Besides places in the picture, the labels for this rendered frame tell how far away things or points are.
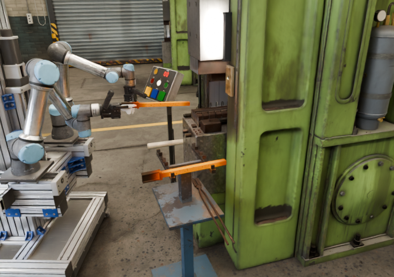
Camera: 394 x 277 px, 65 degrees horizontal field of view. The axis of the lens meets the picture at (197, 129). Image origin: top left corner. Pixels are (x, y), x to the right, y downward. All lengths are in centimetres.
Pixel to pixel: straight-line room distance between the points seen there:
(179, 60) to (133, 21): 326
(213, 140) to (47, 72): 102
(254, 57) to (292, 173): 82
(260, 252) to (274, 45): 136
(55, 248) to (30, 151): 82
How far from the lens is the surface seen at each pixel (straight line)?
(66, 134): 239
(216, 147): 203
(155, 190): 190
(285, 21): 179
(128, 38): 991
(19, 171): 199
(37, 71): 172
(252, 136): 179
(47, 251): 238
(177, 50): 693
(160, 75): 262
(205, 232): 238
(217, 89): 235
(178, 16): 688
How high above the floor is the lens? 168
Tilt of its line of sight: 22 degrees down
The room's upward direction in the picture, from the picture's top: 1 degrees counter-clockwise
